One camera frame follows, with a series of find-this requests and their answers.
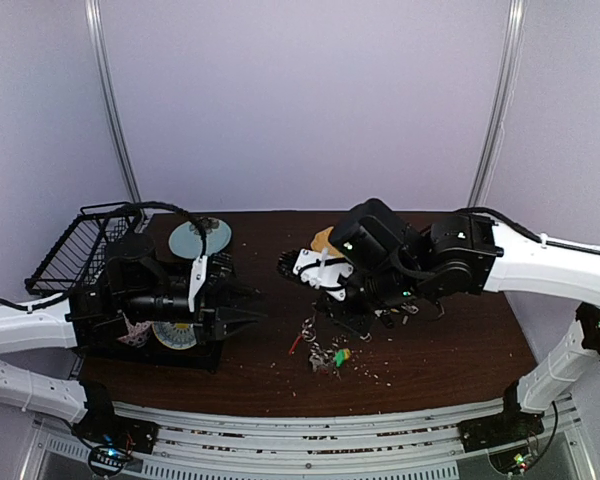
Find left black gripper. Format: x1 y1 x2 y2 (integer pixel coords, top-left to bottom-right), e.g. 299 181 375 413
120 272 268 344

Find aluminium frame post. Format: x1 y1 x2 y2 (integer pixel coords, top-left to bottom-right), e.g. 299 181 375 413
84 0 141 202
467 0 527 207

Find keyring bundle with coloured tags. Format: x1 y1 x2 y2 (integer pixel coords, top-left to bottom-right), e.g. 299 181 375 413
288 314 353 378

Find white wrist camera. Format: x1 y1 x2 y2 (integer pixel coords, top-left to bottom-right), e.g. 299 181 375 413
186 252 234 313
277 249 354 302

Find right aluminium frame post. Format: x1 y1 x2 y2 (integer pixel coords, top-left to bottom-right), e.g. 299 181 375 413
467 0 527 207

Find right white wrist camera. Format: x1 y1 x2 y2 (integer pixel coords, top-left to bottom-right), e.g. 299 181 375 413
277 249 354 302

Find light blue flower plate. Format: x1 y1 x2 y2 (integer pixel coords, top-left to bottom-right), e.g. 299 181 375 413
168 217 232 260

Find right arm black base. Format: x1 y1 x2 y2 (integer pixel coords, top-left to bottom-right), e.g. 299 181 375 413
457 382 559 479

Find yellow dotted plate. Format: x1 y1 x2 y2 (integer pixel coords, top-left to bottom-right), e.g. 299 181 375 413
310 226 339 256

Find black wire dish rack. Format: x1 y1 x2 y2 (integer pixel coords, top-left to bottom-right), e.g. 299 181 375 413
25 202 233 373

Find keys with yellow tag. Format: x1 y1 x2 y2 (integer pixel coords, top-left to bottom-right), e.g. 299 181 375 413
401 304 419 325

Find keys with black fob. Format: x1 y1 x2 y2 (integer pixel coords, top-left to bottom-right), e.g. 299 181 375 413
374 310 395 329

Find left aluminium frame post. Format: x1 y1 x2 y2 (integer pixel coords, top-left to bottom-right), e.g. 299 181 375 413
84 0 141 202

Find aluminium slotted front rail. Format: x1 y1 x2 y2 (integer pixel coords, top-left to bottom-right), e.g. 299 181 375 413
29 394 594 480

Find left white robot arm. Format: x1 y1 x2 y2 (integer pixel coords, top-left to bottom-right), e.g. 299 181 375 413
0 201 265 355

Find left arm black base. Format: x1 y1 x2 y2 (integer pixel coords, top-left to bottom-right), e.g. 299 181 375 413
69 381 159 479

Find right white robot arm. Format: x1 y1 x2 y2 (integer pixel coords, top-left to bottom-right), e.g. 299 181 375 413
298 198 600 442

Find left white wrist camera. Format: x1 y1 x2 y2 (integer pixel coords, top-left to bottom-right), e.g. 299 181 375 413
186 252 234 313

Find red patterned plate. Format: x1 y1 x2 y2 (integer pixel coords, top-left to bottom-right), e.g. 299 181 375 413
117 320 152 348

